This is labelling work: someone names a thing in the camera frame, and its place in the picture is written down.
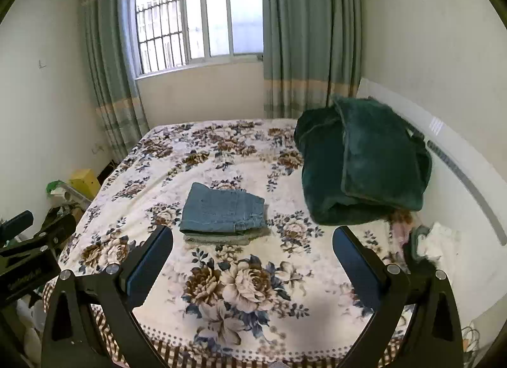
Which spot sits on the barred window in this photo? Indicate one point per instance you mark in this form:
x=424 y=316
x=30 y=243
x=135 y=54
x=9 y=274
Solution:
x=206 y=15

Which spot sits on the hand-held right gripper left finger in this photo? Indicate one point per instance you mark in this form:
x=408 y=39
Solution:
x=147 y=269

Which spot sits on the yellow box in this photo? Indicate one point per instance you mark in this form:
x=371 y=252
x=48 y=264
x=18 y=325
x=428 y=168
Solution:
x=85 y=182

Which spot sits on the blue denim pants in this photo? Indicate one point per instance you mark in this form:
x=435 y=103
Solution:
x=222 y=209

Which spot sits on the white crumpled cloth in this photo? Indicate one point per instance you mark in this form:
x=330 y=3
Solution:
x=441 y=241

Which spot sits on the green striped curtain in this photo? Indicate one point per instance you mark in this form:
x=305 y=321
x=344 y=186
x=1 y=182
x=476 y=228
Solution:
x=107 y=55
x=301 y=35

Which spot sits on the grey folded pants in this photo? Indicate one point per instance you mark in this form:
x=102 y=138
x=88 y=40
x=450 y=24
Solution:
x=222 y=240

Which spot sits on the green plastic bag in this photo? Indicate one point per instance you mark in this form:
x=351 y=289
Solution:
x=55 y=186

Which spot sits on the wall socket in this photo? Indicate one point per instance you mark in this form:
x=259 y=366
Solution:
x=98 y=149

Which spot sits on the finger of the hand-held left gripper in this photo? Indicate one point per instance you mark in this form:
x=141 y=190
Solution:
x=47 y=235
x=16 y=223

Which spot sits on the floral bed sheet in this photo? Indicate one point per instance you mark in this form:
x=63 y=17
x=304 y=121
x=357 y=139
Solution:
x=237 y=166

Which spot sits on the white bed headboard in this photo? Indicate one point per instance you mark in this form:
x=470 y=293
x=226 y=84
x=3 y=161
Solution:
x=455 y=201

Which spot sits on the dark green plush blanket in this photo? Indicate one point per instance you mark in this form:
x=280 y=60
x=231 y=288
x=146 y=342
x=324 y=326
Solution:
x=356 y=162

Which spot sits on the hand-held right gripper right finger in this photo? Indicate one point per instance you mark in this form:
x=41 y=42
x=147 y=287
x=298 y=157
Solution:
x=356 y=267

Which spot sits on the dark crumpled cloth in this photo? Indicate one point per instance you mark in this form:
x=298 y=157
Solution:
x=414 y=247

